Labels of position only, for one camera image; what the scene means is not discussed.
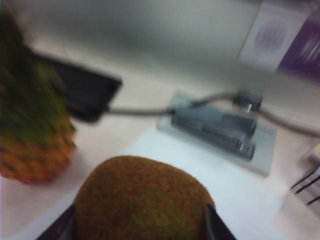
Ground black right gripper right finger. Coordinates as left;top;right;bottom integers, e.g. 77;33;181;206
203;202;237;240

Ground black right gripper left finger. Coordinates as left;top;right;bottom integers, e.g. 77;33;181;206
34;203;77;240

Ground brown kiwi fruit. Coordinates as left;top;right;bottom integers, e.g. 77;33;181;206
72;155;216;240

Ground plastic pineapple with green crown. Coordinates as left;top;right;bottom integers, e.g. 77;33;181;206
0;9;78;185

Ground white paper sheet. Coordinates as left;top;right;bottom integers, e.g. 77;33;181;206
34;127;288;240

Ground grey stapler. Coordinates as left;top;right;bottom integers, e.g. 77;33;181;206
171;104;258;163

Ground black flat tray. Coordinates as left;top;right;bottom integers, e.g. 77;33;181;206
32;52;124;123

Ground purple and white name plate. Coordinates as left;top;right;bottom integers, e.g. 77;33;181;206
237;0;320;81

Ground frosted glass desk partition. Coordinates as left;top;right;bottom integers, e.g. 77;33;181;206
14;0;266;83

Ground thick black cable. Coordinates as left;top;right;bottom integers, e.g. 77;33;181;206
107;91;320;138

